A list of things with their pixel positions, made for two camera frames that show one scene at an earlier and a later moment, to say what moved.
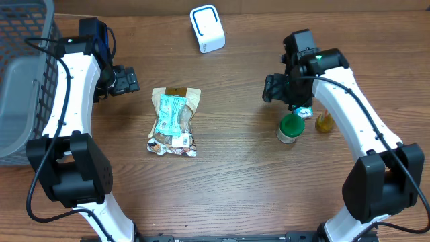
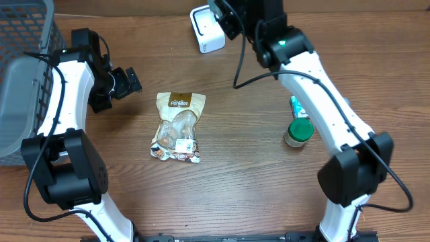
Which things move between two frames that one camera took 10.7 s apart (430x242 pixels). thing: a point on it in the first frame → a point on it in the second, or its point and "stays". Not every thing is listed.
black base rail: x=230 y=237 stays
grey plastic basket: x=29 y=33 stays
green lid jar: x=291 y=127 → x=299 y=131
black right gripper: x=275 y=93 → x=228 y=25
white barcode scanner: x=208 y=27 stays
